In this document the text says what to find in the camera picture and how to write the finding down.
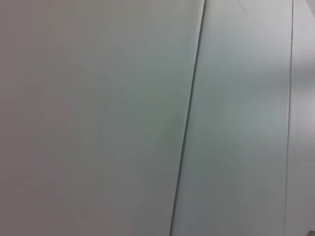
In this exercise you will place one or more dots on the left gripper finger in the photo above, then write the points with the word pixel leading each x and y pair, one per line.
pixel 311 233

